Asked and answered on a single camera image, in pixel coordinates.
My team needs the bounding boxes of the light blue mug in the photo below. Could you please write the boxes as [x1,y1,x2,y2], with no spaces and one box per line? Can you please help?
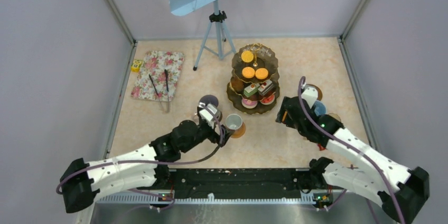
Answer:
[313,100,326,116]

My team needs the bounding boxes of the orange sprinkled donut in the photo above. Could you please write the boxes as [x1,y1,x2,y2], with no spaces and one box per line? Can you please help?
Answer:
[260,94,275,106]

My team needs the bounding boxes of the large wooden saucer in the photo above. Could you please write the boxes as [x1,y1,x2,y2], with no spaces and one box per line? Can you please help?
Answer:
[307,84,323,101]

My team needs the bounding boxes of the pink patterned mug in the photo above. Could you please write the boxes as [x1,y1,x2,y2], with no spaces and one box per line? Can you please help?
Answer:
[225,114,243,131]

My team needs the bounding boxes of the light brown round coaster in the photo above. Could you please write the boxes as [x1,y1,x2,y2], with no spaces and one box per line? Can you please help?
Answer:
[231,122,246,138]

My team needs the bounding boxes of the brown white layered cake slice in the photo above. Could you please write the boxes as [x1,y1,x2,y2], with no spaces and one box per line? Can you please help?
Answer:
[258,80,276,96]

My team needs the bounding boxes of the orange small mug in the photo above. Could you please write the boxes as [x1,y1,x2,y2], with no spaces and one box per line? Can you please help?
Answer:
[328,113,342,122]

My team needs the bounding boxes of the pink frosted donut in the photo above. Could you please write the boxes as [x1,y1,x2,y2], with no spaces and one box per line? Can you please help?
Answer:
[241,98,258,109]

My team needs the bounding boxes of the yellow round biscuit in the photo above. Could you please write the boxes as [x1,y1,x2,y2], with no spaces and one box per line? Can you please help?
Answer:
[241,67,255,79]
[240,50,255,63]
[255,68,269,80]

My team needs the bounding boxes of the green layered cake slice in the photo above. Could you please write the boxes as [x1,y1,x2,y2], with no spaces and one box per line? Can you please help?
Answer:
[243,83,260,100]

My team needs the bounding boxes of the round golden bun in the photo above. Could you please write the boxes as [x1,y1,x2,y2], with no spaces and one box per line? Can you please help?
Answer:
[230,77,245,92]

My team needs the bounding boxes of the black metal tongs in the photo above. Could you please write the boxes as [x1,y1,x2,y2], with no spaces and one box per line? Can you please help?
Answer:
[148,69,172,114]

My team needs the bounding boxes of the black orange round coaster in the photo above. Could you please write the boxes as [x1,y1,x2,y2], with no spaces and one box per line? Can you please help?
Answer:
[277,110,287,124]

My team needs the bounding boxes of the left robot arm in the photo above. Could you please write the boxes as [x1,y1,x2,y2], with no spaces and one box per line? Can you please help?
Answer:
[57,120,233,213]

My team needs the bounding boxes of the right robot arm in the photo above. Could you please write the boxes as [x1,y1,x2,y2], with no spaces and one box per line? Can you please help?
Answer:
[276,97,430,223]

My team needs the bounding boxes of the red snack packet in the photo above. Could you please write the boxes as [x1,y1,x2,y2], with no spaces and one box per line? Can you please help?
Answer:
[318,144,326,151]

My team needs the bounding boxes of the three-tier glass cake stand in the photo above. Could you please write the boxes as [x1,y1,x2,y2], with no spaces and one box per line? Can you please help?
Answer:
[227,43,281,115]

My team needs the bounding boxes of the floral serving tray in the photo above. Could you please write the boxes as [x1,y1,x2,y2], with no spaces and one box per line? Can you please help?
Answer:
[130,50,185,102]

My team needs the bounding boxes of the blue tripod stand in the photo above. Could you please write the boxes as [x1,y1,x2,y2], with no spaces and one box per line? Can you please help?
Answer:
[193,0,236,71]

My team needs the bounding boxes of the yellow dice block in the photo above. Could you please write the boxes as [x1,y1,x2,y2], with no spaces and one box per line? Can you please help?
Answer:
[130,59,143,72]

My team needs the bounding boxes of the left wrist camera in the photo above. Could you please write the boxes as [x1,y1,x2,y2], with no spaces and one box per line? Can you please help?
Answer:
[198,102,219,129]

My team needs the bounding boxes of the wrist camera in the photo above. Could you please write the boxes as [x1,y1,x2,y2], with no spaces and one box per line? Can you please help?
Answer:
[198,102,219,129]
[301,84,318,109]

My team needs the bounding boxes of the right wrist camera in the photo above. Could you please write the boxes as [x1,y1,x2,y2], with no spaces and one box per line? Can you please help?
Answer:
[301,84,318,109]

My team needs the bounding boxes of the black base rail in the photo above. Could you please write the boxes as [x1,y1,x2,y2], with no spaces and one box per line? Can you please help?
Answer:
[99,168,343,207]

